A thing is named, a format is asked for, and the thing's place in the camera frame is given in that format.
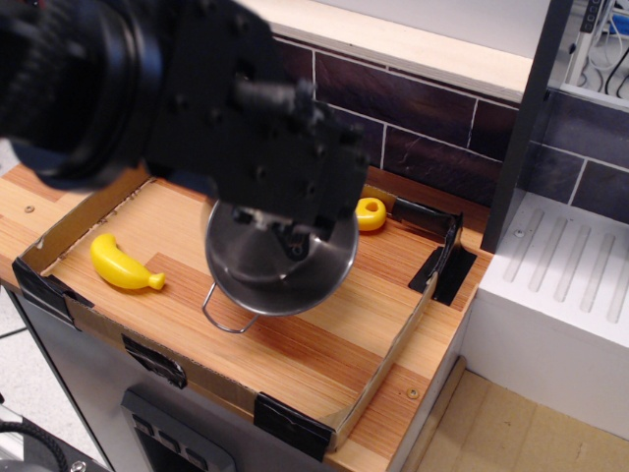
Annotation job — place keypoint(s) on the cardboard fence with black tape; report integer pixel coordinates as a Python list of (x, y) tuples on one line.
[(346, 386)]

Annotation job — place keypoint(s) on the white toy sink drainboard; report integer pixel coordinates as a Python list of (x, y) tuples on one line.
[(550, 318)]

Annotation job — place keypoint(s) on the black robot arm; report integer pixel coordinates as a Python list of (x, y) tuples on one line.
[(80, 86)]

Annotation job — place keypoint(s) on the dark grey vertical post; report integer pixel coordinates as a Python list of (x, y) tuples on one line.
[(517, 169)]

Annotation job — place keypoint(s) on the stainless steel pot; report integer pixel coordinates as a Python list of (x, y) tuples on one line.
[(249, 267)]

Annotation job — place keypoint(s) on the grey oven control panel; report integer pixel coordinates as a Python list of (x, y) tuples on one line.
[(169, 445)]

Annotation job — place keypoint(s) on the yellow plastic toy banana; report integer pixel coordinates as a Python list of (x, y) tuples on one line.
[(119, 269)]

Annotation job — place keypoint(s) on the yellow handled toy knife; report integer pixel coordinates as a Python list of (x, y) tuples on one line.
[(370, 213)]

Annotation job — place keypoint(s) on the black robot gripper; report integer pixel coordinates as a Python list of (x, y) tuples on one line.
[(230, 123)]

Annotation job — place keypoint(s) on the light wooden shelf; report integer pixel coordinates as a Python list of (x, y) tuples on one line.
[(439, 58)]

